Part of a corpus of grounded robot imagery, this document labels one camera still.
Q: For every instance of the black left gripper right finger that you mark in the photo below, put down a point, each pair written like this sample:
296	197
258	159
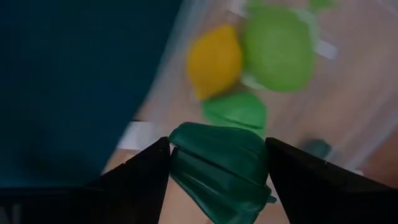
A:
326	199

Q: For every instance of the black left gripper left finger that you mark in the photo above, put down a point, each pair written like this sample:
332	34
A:
109	202

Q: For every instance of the dark green toy pepper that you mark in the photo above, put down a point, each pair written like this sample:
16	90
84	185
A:
224	174

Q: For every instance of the light green toy pepper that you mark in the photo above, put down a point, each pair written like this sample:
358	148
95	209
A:
236	110

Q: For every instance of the green toy lime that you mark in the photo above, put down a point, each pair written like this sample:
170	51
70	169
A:
278	49

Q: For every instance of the yellow toy lemon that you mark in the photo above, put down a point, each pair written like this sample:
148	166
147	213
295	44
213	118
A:
214	62

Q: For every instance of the clear plastic tupperware container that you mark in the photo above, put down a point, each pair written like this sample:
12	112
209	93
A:
348	102

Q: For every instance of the dark teal cloth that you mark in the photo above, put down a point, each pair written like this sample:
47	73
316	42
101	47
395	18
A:
77	87

